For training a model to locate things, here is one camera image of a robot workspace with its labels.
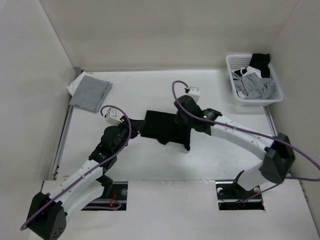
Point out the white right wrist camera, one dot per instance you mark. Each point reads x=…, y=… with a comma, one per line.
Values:
x=193, y=92

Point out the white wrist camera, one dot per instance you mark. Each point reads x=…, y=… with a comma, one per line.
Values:
x=112, y=118
x=193, y=92

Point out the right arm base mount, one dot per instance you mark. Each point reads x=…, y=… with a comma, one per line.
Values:
x=232, y=197

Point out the grey tank top in basket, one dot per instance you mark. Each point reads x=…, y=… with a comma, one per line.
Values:
x=267, y=87

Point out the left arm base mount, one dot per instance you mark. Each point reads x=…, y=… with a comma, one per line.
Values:
x=113, y=198

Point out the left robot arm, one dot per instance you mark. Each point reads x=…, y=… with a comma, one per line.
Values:
x=49, y=213

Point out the black tank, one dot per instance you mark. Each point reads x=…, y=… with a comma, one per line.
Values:
x=163, y=127
x=261, y=62

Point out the white plastic laundry basket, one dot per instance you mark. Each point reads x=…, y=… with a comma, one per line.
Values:
x=236, y=62

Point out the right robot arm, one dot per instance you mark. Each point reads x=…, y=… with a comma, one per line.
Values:
x=274, y=152

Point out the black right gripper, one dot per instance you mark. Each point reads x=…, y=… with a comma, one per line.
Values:
x=178, y=119

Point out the folded grey tank top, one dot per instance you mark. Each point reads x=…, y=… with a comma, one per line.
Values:
x=90, y=94

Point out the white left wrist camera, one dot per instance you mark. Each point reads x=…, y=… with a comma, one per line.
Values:
x=112, y=118

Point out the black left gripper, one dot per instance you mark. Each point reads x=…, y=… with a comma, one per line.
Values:
x=135, y=128

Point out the folded white tank top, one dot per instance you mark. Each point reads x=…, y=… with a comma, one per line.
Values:
x=74, y=85

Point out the black tank top in basket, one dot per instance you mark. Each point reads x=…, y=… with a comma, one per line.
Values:
x=261, y=62

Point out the white tank top in basket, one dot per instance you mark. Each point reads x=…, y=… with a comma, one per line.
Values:
x=246, y=82

